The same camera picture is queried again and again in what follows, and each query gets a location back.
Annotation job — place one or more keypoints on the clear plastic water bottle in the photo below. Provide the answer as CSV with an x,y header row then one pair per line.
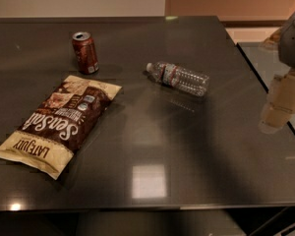
x,y
192,82

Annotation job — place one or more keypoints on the brown sea salt chip bag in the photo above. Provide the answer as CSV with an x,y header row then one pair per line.
x,y
56,130

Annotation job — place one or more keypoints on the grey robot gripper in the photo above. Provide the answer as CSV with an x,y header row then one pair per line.
x,y
293,43

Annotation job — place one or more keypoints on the red soda can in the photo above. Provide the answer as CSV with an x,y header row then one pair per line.
x,y
84,49

